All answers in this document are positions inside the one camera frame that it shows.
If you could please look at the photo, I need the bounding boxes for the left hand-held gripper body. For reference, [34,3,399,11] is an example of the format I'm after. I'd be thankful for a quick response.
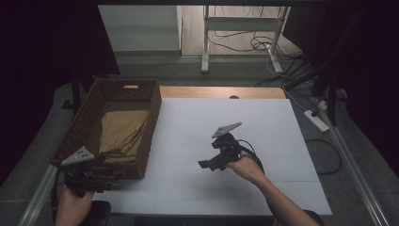
[60,145,106,199]

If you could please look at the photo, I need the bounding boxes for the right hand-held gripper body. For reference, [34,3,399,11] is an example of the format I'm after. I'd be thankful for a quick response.
[211,121,244,164]

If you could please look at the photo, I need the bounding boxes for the tan pants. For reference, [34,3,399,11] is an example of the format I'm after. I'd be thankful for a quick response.
[98,109,151,165]

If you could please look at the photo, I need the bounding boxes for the brown wicker basket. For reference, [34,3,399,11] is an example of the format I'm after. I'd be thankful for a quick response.
[50,77,163,180]

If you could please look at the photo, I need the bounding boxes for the person's right hand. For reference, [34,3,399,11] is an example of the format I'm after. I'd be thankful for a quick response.
[225,150,267,186]

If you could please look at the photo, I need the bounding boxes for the person's left hand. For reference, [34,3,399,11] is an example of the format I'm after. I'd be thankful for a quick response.
[55,186,96,226]

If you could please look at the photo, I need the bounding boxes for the white table mat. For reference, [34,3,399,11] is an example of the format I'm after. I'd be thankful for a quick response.
[92,97,333,217]

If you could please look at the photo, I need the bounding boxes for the white power strip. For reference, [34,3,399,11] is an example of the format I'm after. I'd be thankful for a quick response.
[302,109,330,133]

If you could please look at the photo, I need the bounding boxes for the white cabinet panel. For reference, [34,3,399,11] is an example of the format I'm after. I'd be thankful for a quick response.
[98,5,183,53]

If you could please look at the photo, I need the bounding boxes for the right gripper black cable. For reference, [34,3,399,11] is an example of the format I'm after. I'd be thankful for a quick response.
[236,138,285,226]

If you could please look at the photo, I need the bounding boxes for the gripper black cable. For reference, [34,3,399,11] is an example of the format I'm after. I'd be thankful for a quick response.
[236,138,285,226]
[51,170,65,220]

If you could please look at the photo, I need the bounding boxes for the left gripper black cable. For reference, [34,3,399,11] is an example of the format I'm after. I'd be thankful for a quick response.
[51,170,65,220]

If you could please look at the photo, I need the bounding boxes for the aluminium rail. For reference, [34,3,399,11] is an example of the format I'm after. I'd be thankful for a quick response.
[314,97,391,226]
[17,163,61,226]

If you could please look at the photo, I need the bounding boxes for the tangle of floor cables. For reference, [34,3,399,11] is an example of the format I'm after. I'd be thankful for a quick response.
[208,29,318,89]

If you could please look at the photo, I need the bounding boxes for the black floor cable loop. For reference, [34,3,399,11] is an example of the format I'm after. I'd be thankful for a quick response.
[304,137,343,176]

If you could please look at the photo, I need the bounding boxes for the white desk frame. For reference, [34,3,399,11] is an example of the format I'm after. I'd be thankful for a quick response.
[200,5,292,75]

